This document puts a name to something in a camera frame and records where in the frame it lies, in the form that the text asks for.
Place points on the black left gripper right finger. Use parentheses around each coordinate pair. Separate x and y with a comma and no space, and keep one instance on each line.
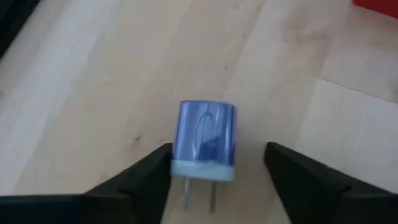
(304,186)

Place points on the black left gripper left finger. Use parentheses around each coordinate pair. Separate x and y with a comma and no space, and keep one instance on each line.
(140,193)

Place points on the purple-blue plug charger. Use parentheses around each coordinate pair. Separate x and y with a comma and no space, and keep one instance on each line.
(205,133)

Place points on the red rectangular box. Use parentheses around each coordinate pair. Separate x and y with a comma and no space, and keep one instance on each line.
(379,6)

